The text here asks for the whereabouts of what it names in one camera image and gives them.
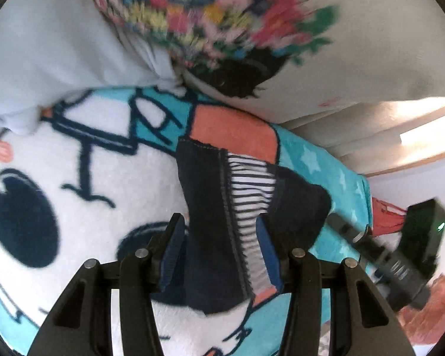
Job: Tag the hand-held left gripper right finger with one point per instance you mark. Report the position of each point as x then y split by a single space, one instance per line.
267 254

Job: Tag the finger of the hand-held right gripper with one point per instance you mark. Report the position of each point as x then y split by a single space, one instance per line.
350 233

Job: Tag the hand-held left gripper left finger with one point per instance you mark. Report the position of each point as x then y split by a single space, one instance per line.
172 256

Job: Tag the striped pants with black patches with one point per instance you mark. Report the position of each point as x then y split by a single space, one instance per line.
207 230

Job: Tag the red cloth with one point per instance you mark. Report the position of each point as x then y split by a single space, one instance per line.
387 215

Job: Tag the orange cloth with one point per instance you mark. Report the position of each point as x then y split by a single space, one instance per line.
443 315

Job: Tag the cartoon printed blanket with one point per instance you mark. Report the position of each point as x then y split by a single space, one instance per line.
96 185

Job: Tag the white cloth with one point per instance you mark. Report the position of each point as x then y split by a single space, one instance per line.
59 52

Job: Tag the floral printed pillow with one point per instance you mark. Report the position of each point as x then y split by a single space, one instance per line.
226 15

